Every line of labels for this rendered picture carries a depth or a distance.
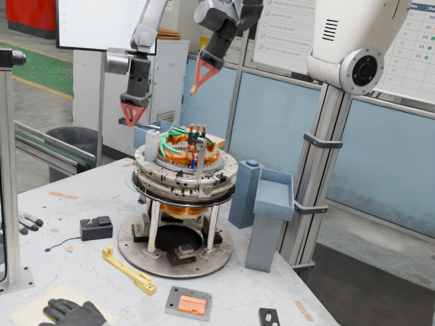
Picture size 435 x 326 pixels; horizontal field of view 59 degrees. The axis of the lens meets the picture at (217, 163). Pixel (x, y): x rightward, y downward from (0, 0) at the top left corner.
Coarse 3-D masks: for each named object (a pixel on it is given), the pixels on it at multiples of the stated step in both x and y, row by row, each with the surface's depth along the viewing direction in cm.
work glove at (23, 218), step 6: (0, 210) 131; (18, 210) 133; (0, 216) 127; (18, 216) 129; (24, 216) 130; (30, 216) 130; (0, 222) 125; (24, 222) 127; (30, 222) 127; (36, 222) 129; (42, 222) 130; (24, 228) 124; (30, 228) 126; (36, 228) 126; (24, 234) 124
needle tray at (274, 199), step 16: (272, 176) 131; (288, 176) 130; (256, 192) 118; (272, 192) 124; (288, 192) 126; (256, 208) 109; (272, 208) 109; (288, 208) 108; (256, 224) 120; (272, 224) 119; (256, 240) 122; (272, 240) 121; (256, 256) 124; (272, 256) 123
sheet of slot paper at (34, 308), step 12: (60, 288) 105; (72, 288) 105; (36, 300) 100; (48, 300) 100; (72, 300) 102; (84, 300) 102; (12, 312) 95; (24, 312) 95; (36, 312) 96; (108, 312) 100; (24, 324) 92; (36, 324) 93
